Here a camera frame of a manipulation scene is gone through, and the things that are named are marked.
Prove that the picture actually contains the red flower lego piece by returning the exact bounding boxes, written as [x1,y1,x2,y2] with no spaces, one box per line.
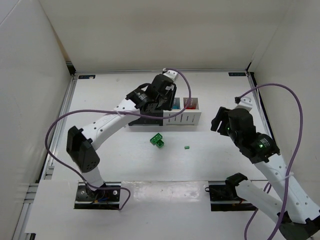
[186,105,197,110]

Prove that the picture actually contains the large green lego brick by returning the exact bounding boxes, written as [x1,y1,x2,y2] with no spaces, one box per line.
[150,133,163,145]

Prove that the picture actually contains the square green lego brick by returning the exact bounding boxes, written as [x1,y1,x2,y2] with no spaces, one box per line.
[155,139,165,149]

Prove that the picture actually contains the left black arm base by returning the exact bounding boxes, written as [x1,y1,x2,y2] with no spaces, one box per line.
[74,182,121,210]

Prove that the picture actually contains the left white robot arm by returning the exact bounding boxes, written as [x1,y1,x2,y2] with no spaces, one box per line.
[66,70,178,199]

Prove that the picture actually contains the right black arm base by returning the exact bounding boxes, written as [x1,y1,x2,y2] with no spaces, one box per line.
[204,182,257,212]

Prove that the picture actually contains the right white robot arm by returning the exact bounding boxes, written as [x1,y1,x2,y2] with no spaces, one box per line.
[211,106,320,240]

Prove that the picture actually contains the black double bin container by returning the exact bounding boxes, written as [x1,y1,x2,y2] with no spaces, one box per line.
[128,110,163,126]

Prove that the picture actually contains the white double bin container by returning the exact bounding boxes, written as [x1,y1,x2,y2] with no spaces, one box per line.
[163,97,202,126]

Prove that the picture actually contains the blue label right corner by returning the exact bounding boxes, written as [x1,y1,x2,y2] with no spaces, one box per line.
[228,72,247,77]

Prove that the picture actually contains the blue label corner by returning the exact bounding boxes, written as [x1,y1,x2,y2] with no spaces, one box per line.
[228,72,247,77]
[78,75,96,80]

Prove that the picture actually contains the blue label left corner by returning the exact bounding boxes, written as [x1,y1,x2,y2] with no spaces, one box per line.
[78,75,96,80]

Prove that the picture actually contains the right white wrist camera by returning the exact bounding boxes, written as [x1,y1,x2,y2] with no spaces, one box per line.
[235,96,253,112]

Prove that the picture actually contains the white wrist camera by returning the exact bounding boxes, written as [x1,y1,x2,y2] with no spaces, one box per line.
[235,96,253,112]
[162,68,179,82]

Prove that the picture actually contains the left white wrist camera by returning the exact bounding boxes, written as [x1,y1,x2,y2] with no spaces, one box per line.
[162,68,179,82]

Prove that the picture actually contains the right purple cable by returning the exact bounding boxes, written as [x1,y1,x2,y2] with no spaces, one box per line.
[243,83,304,240]

